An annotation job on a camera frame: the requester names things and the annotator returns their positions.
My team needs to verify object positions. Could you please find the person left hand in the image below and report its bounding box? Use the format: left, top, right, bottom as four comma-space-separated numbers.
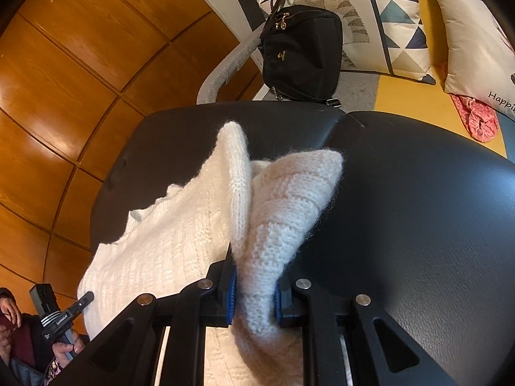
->
52, 329, 85, 368

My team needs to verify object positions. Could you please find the grey yellow blue sofa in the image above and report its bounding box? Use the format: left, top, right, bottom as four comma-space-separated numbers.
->
172, 0, 515, 160

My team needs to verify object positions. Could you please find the cream knitted sweater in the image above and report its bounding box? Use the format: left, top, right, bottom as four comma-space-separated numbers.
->
78, 122, 344, 385

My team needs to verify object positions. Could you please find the geometric triangle print cushion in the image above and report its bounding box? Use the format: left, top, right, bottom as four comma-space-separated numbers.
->
256, 0, 437, 87

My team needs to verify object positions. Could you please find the deer print cushion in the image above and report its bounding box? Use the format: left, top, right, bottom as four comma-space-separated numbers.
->
436, 0, 514, 119

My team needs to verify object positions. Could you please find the red patterned cloth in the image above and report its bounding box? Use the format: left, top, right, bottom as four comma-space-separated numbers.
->
450, 94, 499, 143

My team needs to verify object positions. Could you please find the black handbag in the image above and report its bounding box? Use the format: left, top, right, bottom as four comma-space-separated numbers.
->
258, 5, 343, 108

